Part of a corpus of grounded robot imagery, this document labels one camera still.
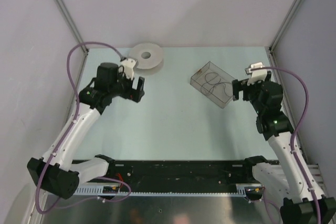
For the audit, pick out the white plastic spool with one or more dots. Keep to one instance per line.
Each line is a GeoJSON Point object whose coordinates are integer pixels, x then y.
{"type": "Point", "coordinates": [149, 57]}

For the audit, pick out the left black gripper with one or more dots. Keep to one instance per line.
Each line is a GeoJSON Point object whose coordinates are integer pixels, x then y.
{"type": "Point", "coordinates": [132, 94]}

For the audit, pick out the right aluminium frame post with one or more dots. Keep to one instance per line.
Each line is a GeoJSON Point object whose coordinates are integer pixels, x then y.
{"type": "Point", "coordinates": [285, 24]}

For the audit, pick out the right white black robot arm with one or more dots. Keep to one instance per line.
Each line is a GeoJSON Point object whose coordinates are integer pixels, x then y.
{"type": "Point", "coordinates": [300, 197]}

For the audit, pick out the clear plastic box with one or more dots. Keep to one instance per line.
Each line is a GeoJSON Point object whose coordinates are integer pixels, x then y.
{"type": "Point", "coordinates": [214, 83]}

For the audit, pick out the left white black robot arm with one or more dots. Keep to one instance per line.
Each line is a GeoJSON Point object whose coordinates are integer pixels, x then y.
{"type": "Point", "coordinates": [55, 172]}

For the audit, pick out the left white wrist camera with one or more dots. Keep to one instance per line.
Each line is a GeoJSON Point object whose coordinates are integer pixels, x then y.
{"type": "Point", "coordinates": [127, 67]}

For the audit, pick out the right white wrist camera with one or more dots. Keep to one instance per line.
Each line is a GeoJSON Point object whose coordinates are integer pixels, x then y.
{"type": "Point", "coordinates": [257, 72]}

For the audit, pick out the aluminium frame post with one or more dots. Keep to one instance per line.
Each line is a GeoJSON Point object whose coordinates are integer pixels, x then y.
{"type": "Point", "coordinates": [285, 24]}
{"type": "Point", "coordinates": [69, 20]}

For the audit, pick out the left aluminium frame post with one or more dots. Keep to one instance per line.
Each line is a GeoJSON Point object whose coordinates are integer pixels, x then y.
{"type": "Point", "coordinates": [69, 20]}

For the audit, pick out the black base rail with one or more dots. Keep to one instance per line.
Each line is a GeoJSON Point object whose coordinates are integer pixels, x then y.
{"type": "Point", "coordinates": [181, 177]}

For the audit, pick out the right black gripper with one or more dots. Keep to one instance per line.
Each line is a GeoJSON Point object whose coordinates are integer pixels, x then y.
{"type": "Point", "coordinates": [243, 86]}

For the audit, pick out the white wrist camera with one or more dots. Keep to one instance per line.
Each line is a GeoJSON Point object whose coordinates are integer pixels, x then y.
{"type": "Point", "coordinates": [127, 67]}
{"type": "Point", "coordinates": [257, 72]}

